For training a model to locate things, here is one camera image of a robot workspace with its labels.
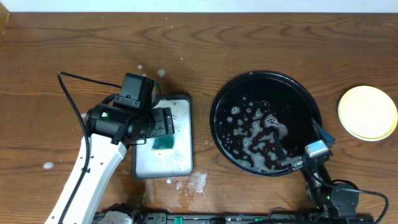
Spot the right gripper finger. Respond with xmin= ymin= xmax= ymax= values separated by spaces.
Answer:
xmin=311 ymin=118 xmax=335 ymax=148
xmin=272 ymin=133 xmax=287 ymax=162

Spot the yellow plate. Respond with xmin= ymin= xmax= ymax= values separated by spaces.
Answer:
xmin=337 ymin=86 xmax=397 ymax=141

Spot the green yellow sponge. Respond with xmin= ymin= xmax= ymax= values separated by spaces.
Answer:
xmin=152 ymin=135 xmax=175 ymax=151

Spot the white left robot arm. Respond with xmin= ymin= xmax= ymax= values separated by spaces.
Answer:
xmin=46 ymin=103 xmax=175 ymax=223

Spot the round black tray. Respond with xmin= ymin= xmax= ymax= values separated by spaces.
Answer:
xmin=210 ymin=72 xmax=322 ymax=177

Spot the rectangular soapy water tray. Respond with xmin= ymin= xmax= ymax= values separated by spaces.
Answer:
xmin=131 ymin=95 xmax=193 ymax=179

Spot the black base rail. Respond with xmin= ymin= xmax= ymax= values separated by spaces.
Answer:
xmin=93 ymin=212 xmax=312 ymax=224

